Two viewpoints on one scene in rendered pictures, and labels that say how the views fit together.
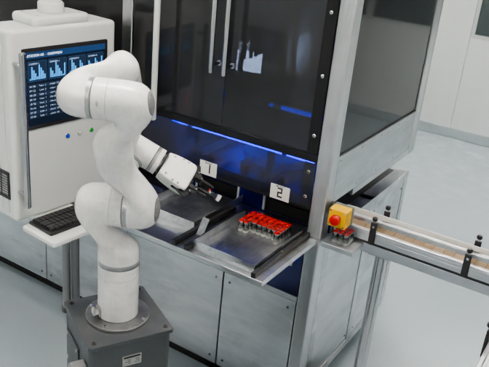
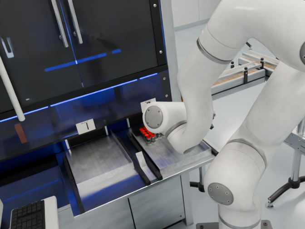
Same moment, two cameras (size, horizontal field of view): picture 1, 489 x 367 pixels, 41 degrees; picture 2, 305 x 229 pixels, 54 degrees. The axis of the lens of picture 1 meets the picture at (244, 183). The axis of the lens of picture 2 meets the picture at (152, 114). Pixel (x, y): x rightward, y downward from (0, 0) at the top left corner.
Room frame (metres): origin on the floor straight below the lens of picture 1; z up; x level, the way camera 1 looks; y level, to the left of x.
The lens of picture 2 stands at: (1.44, 0.94, 1.75)
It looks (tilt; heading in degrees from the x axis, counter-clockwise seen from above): 29 degrees down; 309
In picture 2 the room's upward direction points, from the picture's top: 9 degrees counter-clockwise
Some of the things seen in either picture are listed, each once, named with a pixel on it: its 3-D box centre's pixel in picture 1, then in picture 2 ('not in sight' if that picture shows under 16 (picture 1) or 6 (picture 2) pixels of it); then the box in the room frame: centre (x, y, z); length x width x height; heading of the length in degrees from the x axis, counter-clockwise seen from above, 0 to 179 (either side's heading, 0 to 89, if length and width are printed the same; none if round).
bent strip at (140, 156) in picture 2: (195, 231); (145, 165); (2.16, 0.16, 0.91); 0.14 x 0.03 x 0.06; 150
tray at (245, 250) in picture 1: (249, 239); (169, 142); (2.16, -0.04, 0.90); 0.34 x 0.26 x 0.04; 149
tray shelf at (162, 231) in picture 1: (217, 227); (134, 155); (2.28, 0.09, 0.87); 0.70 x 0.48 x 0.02; 60
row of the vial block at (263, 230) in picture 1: (261, 229); (161, 133); (2.24, -0.08, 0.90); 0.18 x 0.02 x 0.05; 59
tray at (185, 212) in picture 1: (193, 202); (96, 156); (2.43, 0.20, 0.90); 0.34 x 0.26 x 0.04; 150
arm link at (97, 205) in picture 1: (108, 223); (234, 189); (1.67, 0.37, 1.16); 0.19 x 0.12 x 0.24; 89
